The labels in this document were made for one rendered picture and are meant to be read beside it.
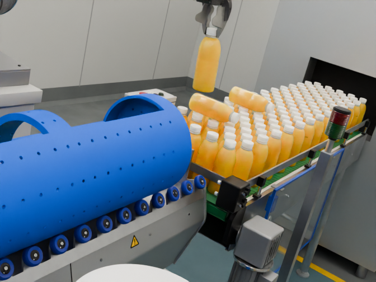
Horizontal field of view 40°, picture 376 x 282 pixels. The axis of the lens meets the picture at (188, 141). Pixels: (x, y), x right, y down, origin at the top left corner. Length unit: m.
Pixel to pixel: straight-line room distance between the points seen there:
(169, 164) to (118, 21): 4.16
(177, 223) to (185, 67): 5.12
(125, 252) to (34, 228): 0.40
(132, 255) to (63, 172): 0.44
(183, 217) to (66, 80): 3.70
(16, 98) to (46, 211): 0.57
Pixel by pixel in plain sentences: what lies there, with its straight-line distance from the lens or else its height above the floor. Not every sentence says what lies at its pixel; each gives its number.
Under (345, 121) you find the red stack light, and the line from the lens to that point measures 1.81.
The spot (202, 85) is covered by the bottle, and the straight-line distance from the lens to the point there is 1.58.
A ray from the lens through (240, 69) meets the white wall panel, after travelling 6.28.
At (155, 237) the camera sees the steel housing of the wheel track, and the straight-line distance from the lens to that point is 1.50.
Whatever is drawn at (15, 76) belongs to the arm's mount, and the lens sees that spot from 1.60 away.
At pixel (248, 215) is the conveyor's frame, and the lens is 1.80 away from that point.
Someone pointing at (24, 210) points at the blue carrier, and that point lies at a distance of 1.02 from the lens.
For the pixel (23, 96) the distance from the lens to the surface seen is 1.57.
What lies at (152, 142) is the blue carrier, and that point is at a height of 1.17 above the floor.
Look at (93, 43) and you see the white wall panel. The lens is 5.27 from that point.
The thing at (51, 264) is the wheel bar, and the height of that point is 0.93.
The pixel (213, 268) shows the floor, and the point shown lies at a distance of 3.05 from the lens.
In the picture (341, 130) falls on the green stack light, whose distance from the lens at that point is 1.82.
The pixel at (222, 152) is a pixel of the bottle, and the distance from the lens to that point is 1.70.
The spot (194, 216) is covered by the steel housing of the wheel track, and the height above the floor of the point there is 0.86.
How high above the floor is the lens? 1.63
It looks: 20 degrees down
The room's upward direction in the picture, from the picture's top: 14 degrees clockwise
